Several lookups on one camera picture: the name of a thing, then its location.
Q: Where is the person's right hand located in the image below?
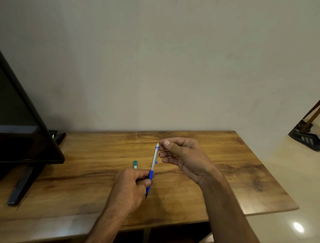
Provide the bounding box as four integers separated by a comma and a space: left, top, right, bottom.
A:
158, 137, 223, 186

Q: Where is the person's left hand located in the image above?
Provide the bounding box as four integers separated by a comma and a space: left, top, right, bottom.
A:
107, 167, 153, 215

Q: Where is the blue and silver mechanical pencil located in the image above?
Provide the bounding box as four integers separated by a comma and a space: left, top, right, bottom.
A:
144, 142, 160, 200

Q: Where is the person's left forearm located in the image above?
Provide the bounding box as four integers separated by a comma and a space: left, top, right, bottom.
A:
84, 203, 131, 243

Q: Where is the person's right forearm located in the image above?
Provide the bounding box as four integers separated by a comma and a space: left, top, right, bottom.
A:
199, 172, 261, 243

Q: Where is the black television stand leg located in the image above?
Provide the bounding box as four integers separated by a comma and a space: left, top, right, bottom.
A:
7, 132, 67, 207

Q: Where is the black dustpan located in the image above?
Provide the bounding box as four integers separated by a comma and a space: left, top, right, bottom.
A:
288, 120, 320, 152

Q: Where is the black flat screen television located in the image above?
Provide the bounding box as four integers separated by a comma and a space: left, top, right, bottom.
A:
0, 50, 66, 166

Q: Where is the wooden broom handle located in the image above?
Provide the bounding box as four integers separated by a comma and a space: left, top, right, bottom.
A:
299, 100, 320, 133

